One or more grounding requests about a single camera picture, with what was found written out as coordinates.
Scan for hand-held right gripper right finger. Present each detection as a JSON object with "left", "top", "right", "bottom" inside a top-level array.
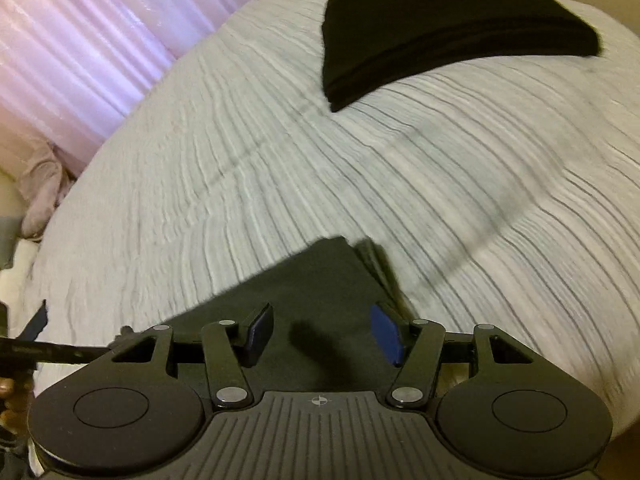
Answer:
[{"left": 369, "top": 302, "right": 535, "bottom": 408}]

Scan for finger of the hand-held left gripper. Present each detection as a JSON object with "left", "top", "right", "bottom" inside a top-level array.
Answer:
[
  {"left": 19, "top": 300, "right": 49, "bottom": 343},
  {"left": 0, "top": 327, "right": 133, "bottom": 367}
]

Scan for person's left hand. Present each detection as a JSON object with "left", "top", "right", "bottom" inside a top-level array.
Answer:
[{"left": 0, "top": 377, "right": 34, "bottom": 432}]

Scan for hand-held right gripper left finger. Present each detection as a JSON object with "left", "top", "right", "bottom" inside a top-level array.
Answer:
[{"left": 111, "top": 303, "right": 275, "bottom": 408}]

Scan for pink sheer curtain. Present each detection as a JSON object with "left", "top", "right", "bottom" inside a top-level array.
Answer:
[{"left": 0, "top": 0, "right": 301, "bottom": 176}]

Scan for dark grey jeans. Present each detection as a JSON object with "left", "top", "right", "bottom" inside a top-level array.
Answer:
[{"left": 160, "top": 235, "right": 416, "bottom": 396}]

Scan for white ribbed bedspread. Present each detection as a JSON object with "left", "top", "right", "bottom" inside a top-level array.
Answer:
[{"left": 20, "top": 0, "right": 640, "bottom": 441}]

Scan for crumpled pink cloth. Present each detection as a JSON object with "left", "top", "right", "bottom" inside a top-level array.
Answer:
[{"left": 20, "top": 142, "right": 76, "bottom": 238}]

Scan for black folded cloth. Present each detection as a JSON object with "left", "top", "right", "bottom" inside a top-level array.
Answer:
[{"left": 320, "top": 0, "right": 603, "bottom": 113}]

